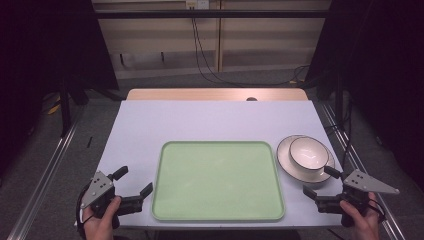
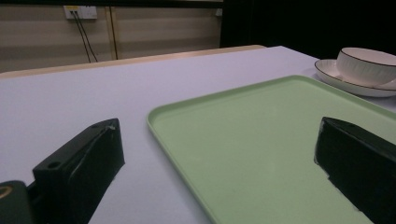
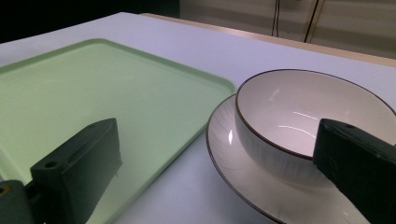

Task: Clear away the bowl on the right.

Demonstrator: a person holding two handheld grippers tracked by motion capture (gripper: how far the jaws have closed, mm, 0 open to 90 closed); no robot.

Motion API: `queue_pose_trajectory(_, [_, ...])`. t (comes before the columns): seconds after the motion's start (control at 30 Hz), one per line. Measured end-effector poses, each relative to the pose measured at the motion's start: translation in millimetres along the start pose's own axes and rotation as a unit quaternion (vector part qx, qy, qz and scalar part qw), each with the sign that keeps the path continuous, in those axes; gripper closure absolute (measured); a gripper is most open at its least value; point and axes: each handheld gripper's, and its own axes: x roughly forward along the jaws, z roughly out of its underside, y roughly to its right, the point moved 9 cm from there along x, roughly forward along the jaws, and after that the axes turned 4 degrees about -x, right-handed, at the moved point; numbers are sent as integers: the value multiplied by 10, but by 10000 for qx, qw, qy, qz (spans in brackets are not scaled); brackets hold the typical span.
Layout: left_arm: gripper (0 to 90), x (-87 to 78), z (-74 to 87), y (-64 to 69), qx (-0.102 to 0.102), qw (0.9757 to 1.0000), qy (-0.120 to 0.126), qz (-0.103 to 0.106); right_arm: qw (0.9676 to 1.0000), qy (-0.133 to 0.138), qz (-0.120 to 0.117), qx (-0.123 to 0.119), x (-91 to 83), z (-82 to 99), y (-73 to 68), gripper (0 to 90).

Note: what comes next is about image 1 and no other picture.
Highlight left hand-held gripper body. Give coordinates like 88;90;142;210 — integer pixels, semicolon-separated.
79;170;138;230

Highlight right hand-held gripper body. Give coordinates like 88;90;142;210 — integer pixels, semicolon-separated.
315;168;401;228

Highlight person's left hand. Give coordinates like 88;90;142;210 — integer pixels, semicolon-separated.
81;196;123;240

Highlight person's right hand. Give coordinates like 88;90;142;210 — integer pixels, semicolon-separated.
339;192;382;240

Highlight white plate with dark rim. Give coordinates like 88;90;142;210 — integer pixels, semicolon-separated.
276;134;336;185

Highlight white bowl with dark rim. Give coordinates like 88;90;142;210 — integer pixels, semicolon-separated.
288;136;331;172

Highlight pale green tray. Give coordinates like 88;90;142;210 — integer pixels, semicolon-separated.
151;140;286;223

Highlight black metal stand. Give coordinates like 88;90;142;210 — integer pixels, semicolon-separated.
57;74;74;138

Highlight pale lilac table cover sheet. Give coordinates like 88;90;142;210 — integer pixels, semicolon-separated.
95;99;346;231

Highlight wooden table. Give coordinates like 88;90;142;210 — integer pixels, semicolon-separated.
126;87;310;102

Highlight black curtain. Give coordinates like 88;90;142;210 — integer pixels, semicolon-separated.
0;0;120;174
304;0;424;191

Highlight black horizontal bar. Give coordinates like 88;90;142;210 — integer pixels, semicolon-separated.
94;9;330;20

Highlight aluminium floor rail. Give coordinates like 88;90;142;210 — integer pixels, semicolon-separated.
6;121;83;240
320;102;407;240

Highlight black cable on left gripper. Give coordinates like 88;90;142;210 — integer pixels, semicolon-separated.
75;184;95;234

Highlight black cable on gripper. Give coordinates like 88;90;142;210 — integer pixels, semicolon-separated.
365;198;387;224
75;184;95;234

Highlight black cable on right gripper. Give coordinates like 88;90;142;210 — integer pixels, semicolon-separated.
365;198;387;224

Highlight long black wall cable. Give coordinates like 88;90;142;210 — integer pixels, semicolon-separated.
190;7;311;87

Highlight wooden post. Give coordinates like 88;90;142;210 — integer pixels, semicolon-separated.
215;0;224;73

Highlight white wall socket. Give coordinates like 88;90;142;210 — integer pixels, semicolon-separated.
185;0;211;10

